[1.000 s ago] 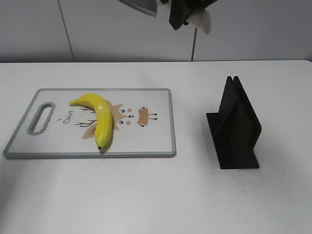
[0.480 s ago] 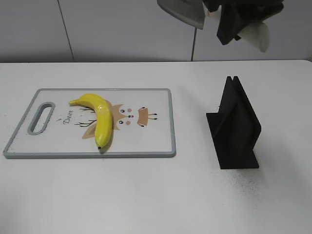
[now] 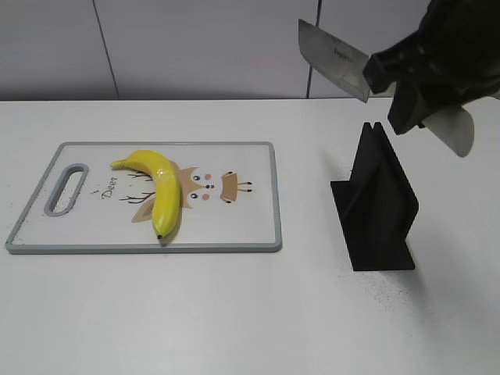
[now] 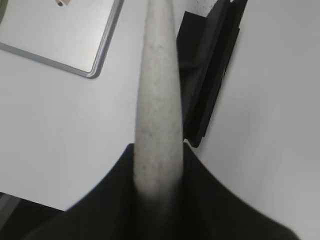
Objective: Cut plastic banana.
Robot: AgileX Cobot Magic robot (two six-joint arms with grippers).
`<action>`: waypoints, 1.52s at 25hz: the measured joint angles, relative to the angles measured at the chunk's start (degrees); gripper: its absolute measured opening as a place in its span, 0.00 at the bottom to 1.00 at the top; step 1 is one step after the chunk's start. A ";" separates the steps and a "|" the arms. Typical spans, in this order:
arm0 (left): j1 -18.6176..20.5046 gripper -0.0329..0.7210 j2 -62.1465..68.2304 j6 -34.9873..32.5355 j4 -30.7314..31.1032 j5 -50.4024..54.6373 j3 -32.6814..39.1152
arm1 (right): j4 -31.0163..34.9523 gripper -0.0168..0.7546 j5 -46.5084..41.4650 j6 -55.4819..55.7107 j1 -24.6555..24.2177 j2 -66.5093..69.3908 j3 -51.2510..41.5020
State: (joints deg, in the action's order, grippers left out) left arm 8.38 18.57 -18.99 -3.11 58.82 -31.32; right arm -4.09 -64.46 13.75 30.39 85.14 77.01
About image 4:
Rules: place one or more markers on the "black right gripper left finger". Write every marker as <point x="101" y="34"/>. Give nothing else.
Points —
<point x="107" y="212"/>

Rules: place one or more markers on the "black knife stand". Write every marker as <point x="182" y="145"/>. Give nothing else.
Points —
<point x="205" y="45"/>

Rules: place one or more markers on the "white cutting board grey rim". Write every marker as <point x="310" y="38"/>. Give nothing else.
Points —
<point x="70" y="35"/>

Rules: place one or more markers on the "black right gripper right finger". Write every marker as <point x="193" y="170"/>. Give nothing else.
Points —
<point x="209" y="211"/>

